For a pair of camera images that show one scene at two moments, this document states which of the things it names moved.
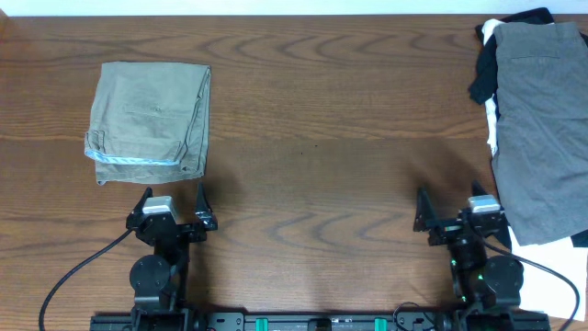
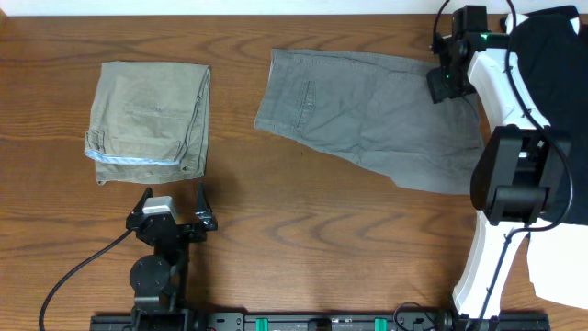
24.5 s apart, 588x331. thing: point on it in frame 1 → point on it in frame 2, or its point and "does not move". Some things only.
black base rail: [322, 321] does not move
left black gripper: [205, 221] does not move
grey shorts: [539, 166] → [378, 112]
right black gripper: [426, 221] → [438, 90]
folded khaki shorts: [149, 122] does not move
